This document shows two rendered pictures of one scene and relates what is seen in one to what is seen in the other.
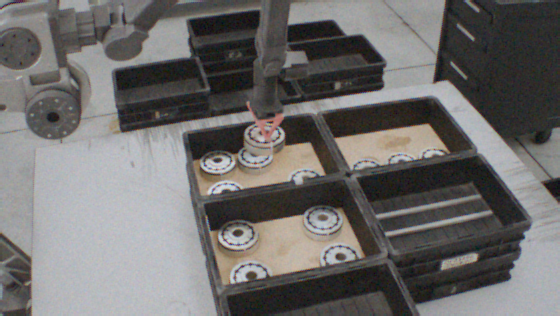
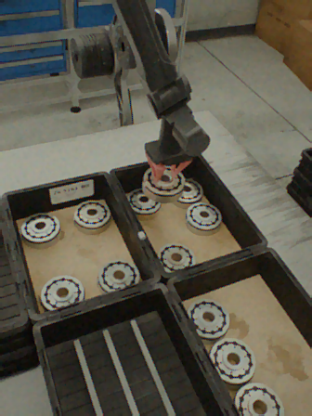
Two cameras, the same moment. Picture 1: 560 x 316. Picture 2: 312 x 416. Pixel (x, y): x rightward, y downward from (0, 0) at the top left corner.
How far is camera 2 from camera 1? 1.31 m
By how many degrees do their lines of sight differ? 55
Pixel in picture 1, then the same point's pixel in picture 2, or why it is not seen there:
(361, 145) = (266, 317)
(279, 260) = (71, 251)
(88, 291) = (71, 163)
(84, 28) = not seen: outside the picture
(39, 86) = not seen: hidden behind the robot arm
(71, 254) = (104, 149)
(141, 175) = not seen: hidden behind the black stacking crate
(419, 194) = (190, 388)
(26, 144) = (298, 149)
